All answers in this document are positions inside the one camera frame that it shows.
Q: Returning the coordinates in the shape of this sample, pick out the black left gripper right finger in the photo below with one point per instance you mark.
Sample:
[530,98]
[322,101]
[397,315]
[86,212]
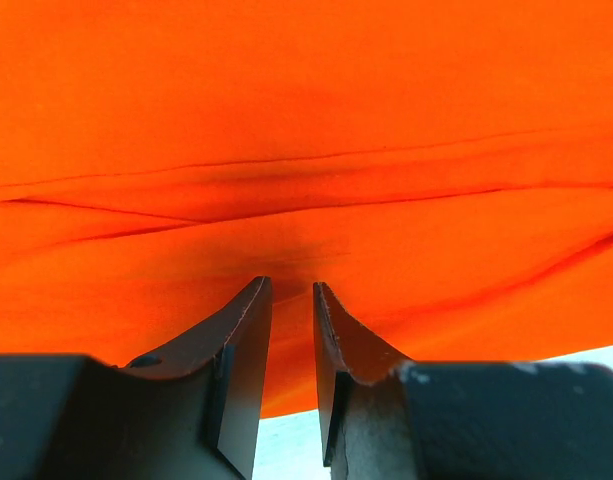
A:
[384,415]

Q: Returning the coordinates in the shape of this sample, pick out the orange t-shirt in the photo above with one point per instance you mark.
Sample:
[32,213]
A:
[445,166]

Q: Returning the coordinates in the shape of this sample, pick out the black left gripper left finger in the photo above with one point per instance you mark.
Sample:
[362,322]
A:
[188,409]

